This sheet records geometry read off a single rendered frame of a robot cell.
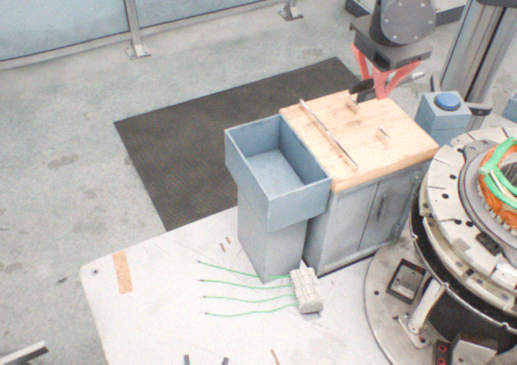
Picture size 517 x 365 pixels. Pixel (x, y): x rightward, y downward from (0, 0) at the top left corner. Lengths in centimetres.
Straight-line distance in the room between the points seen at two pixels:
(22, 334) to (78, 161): 81
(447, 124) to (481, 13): 24
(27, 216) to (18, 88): 88
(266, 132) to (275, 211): 18
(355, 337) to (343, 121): 38
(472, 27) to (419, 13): 57
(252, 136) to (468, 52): 52
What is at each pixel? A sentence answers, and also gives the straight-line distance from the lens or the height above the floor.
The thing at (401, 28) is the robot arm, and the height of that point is 134.
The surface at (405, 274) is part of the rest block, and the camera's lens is 97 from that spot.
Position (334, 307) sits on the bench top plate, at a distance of 97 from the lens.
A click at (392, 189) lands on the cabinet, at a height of 98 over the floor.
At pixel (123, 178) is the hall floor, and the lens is 226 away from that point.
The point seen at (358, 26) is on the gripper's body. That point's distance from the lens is 71.
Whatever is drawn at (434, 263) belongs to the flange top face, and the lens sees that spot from 77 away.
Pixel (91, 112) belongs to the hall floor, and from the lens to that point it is 262.
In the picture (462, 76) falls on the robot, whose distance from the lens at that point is 120.
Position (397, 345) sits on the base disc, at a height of 80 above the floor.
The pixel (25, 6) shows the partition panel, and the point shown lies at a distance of 274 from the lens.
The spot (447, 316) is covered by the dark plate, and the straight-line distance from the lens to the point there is 102.
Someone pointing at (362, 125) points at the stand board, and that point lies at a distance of 87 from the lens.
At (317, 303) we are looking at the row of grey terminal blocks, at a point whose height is 81.
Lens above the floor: 162
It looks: 47 degrees down
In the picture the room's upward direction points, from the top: 3 degrees clockwise
